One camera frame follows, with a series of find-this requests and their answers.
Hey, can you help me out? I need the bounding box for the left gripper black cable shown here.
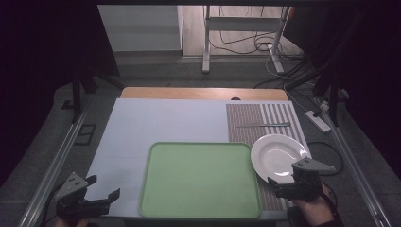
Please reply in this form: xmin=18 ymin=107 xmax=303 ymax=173
xmin=41 ymin=183 xmax=65 ymax=226

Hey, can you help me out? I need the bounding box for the white plate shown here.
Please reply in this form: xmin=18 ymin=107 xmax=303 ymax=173
xmin=250 ymin=133 xmax=310 ymax=185

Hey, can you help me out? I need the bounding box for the metal floor rail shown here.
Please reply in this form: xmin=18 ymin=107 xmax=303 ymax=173
xmin=320 ymin=107 xmax=393 ymax=227
xmin=18 ymin=102 xmax=93 ymax=227

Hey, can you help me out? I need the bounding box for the black floor frame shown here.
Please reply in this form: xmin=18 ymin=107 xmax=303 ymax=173
xmin=73 ymin=124 xmax=97 ymax=147

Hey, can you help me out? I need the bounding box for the person's left hand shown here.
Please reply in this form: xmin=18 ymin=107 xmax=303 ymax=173
xmin=52 ymin=217 xmax=91 ymax=227

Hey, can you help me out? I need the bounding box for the striped placemat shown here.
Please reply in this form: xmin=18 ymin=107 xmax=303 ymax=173
xmin=225 ymin=102 xmax=312 ymax=212

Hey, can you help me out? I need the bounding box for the white cabinet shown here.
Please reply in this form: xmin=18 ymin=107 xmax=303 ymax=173
xmin=96 ymin=5 xmax=184 ymax=53

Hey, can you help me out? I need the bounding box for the white power strip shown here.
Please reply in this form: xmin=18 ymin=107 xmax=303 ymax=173
xmin=305 ymin=110 xmax=332 ymax=133

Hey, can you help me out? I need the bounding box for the black stand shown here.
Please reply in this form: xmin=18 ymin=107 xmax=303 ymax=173
xmin=69 ymin=60 xmax=126 ymax=125
xmin=284 ymin=12 xmax=363 ymax=129

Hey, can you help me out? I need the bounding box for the tangle of floor cables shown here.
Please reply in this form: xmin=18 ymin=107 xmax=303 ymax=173
xmin=209 ymin=5 xmax=316 ymax=90

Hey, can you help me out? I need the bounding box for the silver table knife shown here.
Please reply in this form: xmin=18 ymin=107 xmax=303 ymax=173
xmin=235 ymin=122 xmax=291 ymax=129

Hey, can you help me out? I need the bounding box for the person's right hand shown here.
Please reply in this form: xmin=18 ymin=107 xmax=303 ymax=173
xmin=292 ymin=188 xmax=337 ymax=227

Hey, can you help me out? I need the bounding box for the black floor cable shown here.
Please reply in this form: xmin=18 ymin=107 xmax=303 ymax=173
xmin=306 ymin=141 xmax=344 ymax=177

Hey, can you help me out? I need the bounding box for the white metal desk frame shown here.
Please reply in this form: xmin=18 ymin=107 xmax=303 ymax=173
xmin=201 ymin=5 xmax=293 ymax=76

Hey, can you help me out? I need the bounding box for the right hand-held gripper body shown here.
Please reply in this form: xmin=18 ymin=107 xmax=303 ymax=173
xmin=276 ymin=156 xmax=337 ymax=202

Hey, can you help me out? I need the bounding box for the light blue table sheet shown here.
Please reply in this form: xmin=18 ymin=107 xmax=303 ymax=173
xmin=84 ymin=97 xmax=312 ymax=221

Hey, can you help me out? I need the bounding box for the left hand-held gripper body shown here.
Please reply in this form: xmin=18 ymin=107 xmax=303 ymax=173
xmin=55 ymin=171 xmax=112 ymax=219

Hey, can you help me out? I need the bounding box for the wooden table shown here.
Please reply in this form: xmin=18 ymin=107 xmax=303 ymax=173
xmin=120 ymin=86 xmax=289 ymax=102

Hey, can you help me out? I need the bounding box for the green tray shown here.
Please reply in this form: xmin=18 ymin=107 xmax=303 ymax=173
xmin=138 ymin=141 xmax=262 ymax=220

